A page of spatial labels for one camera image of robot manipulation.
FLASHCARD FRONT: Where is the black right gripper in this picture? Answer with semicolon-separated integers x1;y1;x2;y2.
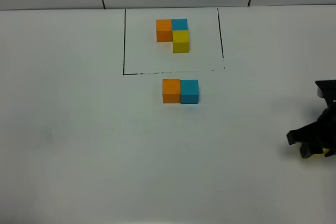
286;80;335;158

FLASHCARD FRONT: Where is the yellow template block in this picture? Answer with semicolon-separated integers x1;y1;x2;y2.
172;30;190;54

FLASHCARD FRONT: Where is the blue template block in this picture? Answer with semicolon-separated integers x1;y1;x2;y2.
172;18;188;30

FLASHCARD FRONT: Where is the orange template block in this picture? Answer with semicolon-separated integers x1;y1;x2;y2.
156;19;173;42

